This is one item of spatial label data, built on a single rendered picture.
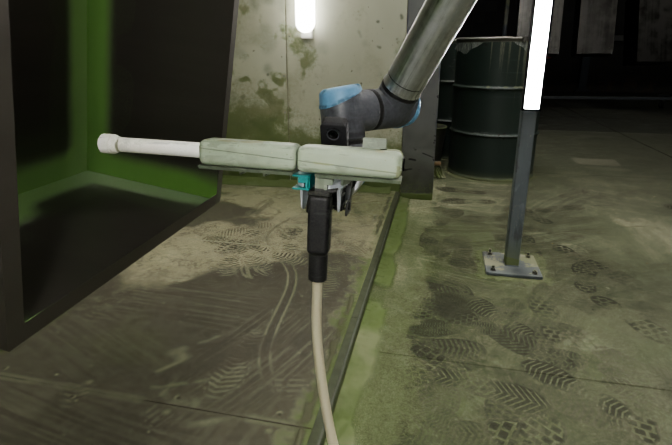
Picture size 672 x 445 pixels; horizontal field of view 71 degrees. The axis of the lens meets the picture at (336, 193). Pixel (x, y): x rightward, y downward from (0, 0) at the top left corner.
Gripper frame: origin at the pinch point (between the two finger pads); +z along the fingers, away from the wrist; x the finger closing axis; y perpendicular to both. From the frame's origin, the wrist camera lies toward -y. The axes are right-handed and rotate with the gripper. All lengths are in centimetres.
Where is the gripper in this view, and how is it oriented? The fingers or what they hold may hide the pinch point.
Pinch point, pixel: (318, 179)
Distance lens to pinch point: 70.6
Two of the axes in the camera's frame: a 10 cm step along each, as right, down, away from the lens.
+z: -1.7, 1.7, -9.7
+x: -9.8, -0.9, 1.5
